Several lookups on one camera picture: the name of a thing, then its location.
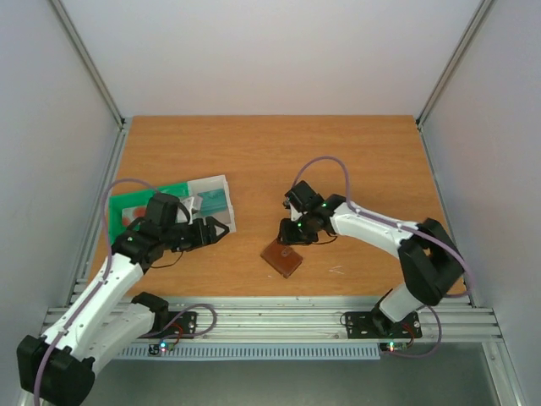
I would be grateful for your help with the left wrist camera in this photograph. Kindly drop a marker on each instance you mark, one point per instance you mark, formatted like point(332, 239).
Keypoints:
point(192, 207)

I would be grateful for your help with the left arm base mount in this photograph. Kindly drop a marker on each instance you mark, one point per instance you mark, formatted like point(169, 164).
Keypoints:
point(181, 323)

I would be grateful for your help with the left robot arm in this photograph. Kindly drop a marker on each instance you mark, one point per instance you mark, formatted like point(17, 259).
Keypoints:
point(60, 366)

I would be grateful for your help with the teal card stack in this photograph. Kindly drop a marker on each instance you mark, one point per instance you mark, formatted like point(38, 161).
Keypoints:
point(213, 200)

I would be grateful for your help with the aluminium front rail frame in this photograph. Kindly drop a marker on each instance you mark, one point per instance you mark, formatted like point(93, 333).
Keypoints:
point(318, 319)

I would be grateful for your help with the brown leather card holder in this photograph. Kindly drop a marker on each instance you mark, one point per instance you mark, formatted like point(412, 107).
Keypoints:
point(282, 258)

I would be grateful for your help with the right aluminium frame post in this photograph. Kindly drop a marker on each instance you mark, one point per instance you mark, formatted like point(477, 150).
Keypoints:
point(467, 37)

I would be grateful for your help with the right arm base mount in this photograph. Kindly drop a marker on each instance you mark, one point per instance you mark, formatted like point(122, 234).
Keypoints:
point(366, 324)

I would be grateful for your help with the aluminium frame post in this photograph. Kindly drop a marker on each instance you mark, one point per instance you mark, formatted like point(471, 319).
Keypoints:
point(81, 50)
point(467, 37)

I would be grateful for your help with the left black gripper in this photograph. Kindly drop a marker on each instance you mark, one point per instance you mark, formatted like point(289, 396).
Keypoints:
point(211, 238)

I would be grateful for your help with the green two-compartment bin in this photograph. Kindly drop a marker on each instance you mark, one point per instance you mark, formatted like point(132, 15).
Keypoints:
point(138, 198)

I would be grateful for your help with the white plastic bin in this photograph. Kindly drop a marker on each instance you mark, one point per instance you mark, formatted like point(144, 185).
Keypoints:
point(215, 182)

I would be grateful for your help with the grey slotted cable duct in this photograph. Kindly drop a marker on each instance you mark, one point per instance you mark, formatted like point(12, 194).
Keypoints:
point(195, 352)

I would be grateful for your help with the left aluminium frame post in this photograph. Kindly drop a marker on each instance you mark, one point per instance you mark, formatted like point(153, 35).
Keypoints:
point(81, 50)

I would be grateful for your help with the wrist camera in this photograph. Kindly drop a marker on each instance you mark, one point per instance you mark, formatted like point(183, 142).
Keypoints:
point(192, 207)
point(294, 214)

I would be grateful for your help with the red circle card in bin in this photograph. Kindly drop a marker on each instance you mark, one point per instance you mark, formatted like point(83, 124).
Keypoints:
point(130, 214)

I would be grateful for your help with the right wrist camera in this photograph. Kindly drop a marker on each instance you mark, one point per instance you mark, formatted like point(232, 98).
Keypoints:
point(294, 214)

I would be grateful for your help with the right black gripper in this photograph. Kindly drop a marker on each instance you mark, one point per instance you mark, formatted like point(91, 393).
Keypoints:
point(289, 233)

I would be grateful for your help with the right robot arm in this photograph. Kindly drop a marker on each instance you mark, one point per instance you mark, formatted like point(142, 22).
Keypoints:
point(429, 262)

